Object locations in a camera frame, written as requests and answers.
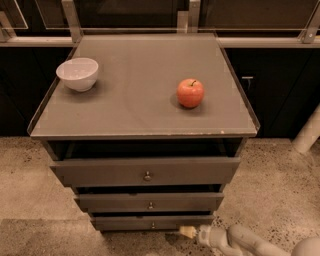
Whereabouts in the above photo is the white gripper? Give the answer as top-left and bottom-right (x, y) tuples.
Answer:
(179, 225), (232, 254)

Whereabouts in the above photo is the grey drawer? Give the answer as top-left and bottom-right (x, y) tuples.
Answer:
(75, 192), (224, 213)
(91, 215), (213, 231)
(51, 157), (240, 187)

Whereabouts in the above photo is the grey drawer cabinet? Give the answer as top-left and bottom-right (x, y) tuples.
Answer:
(28, 39), (259, 219)

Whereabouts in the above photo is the red apple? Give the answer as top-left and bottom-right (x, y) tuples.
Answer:
(176, 78), (204, 108)

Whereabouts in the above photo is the white ceramic bowl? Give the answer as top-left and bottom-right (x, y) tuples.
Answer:
(56, 58), (99, 92)

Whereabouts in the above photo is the white cylindrical post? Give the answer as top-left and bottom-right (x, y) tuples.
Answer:
(292, 104), (320, 153)

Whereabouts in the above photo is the small cabinet door handle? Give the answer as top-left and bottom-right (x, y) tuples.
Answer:
(241, 76), (254, 90)

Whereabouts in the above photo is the metal railing frame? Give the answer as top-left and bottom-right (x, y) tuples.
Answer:
(0, 0), (320, 48)

